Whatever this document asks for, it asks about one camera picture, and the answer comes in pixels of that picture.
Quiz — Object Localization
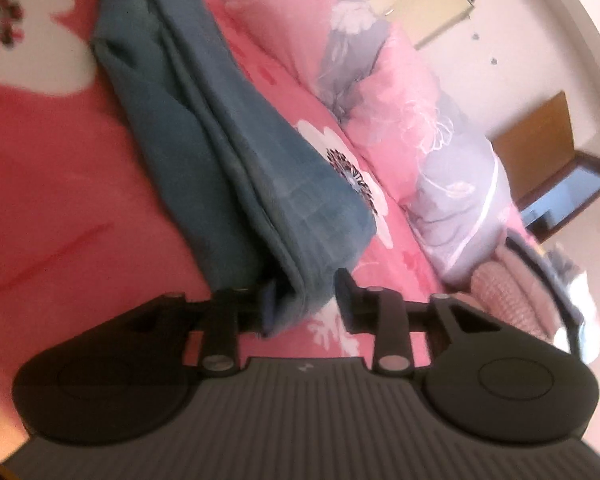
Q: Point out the blue denim jeans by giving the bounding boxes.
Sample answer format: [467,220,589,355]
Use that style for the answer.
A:
[92,0,376,334]

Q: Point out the stack of folded pink clothes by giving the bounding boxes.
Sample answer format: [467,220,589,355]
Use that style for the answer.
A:
[453,230,600,365]

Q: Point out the red floral bed blanket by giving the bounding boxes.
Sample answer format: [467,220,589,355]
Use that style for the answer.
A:
[0,0,209,456]

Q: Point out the pink floral duvet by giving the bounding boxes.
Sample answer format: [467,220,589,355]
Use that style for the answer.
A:
[222,0,520,289]

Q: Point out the brown wooden door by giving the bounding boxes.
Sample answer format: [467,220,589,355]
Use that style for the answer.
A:
[492,91,576,203]

